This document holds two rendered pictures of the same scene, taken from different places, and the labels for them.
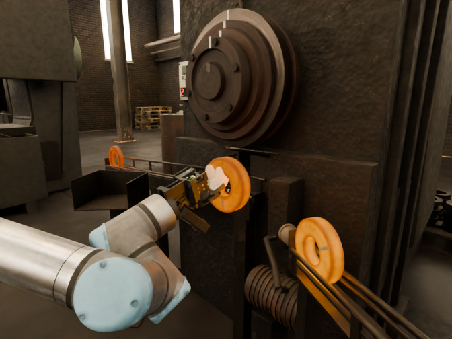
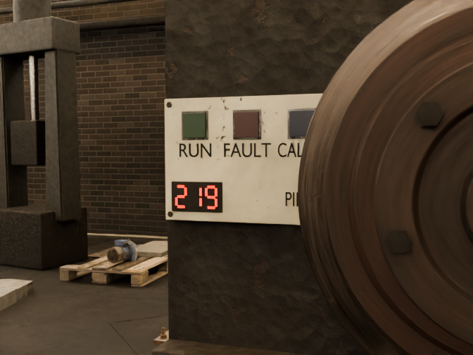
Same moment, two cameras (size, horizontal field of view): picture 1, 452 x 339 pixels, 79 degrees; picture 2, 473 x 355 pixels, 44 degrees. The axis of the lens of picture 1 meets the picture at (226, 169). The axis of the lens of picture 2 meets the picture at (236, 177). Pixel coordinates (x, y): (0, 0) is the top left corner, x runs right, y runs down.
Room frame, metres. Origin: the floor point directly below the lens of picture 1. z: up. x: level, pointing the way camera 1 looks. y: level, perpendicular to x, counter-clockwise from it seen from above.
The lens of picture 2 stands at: (0.61, 0.51, 1.17)
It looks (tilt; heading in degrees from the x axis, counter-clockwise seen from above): 3 degrees down; 335
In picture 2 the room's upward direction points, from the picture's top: straight up
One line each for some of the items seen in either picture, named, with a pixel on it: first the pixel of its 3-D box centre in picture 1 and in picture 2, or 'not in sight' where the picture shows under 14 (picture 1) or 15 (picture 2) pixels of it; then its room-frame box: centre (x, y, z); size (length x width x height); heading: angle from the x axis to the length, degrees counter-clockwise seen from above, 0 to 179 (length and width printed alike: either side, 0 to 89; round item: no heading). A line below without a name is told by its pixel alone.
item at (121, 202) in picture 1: (118, 247); not in sight; (1.21, 0.52, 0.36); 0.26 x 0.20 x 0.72; 81
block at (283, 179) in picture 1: (285, 210); not in sight; (0.90, -0.21, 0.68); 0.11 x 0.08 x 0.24; 136
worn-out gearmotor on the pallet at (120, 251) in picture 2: not in sight; (128, 249); (5.75, -0.81, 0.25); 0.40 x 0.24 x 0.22; 136
